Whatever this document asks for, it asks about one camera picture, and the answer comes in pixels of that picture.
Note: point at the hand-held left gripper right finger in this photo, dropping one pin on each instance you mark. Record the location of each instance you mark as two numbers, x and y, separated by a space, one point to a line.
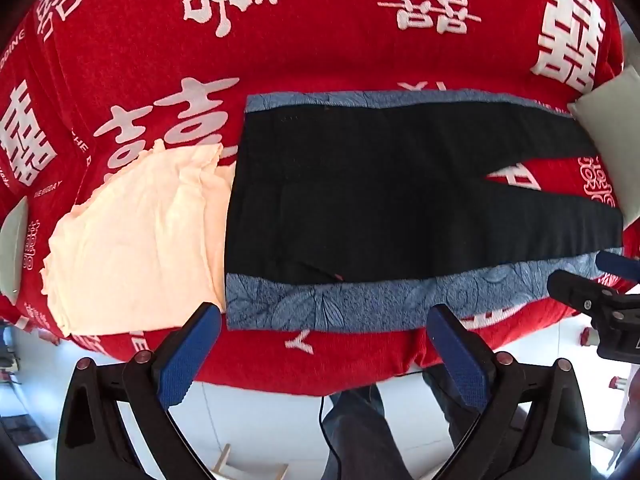
458 356

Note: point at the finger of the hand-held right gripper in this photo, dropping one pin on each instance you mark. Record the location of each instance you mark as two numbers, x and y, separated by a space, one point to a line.
616 262
575 286

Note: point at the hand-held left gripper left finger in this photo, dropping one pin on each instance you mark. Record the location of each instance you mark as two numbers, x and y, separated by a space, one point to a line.
189 356

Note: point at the black pants with blue trim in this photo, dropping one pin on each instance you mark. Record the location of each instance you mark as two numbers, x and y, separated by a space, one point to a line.
375 185

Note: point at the light wooden stool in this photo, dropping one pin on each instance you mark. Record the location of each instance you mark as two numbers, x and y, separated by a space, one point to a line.
245 465

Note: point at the cream folded cloth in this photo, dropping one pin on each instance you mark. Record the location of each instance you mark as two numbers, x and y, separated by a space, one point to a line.
135 240

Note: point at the grey-green pillow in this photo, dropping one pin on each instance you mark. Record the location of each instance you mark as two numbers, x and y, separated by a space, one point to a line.
14 252
612 120

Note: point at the red printed blanket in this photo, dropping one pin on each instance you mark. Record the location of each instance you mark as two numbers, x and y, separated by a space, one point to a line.
310 45

